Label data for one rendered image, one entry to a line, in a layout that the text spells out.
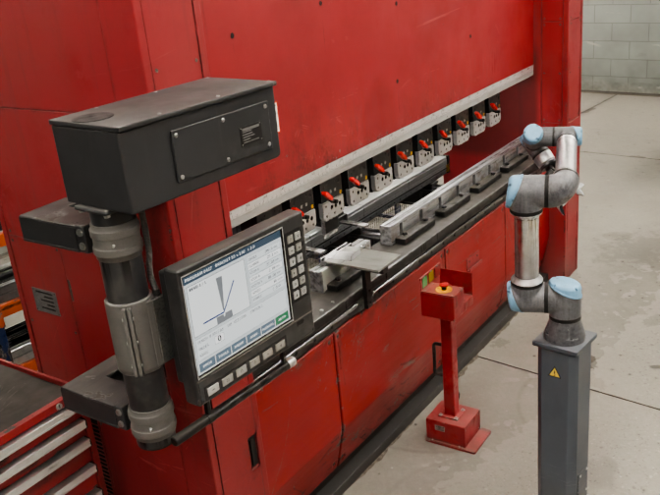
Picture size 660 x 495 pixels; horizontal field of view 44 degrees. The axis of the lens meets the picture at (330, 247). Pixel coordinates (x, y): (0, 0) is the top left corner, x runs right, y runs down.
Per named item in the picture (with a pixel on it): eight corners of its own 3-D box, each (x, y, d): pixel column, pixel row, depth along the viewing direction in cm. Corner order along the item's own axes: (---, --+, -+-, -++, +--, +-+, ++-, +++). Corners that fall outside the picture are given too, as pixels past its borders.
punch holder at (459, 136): (457, 146, 422) (456, 115, 416) (442, 145, 427) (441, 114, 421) (469, 138, 433) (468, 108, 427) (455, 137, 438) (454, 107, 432)
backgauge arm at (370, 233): (391, 259, 403) (389, 233, 398) (288, 242, 439) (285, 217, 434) (399, 253, 409) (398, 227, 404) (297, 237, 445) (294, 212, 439)
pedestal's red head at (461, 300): (454, 322, 353) (453, 284, 346) (420, 315, 361) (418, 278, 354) (473, 302, 368) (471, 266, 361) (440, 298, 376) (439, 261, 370)
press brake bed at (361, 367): (263, 578, 313) (235, 391, 283) (222, 559, 325) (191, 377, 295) (549, 280, 537) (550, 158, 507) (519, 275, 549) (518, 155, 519)
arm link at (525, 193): (547, 319, 302) (548, 181, 279) (506, 317, 306) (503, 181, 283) (548, 303, 312) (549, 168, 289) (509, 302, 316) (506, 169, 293)
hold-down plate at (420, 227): (405, 245, 382) (405, 239, 381) (395, 244, 385) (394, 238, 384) (435, 224, 405) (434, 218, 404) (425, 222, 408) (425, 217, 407)
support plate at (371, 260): (378, 272, 327) (378, 270, 326) (324, 262, 341) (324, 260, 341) (401, 256, 340) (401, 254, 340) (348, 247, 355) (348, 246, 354)
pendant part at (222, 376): (200, 409, 198) (177, 272, 184) (167, 395, 205) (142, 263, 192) (316, 331, 230) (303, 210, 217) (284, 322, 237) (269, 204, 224)
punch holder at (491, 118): (489, 128, 452) (489, 97, 446) (475, 127, 456) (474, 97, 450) (500, 121, 463) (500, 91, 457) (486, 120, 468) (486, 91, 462)
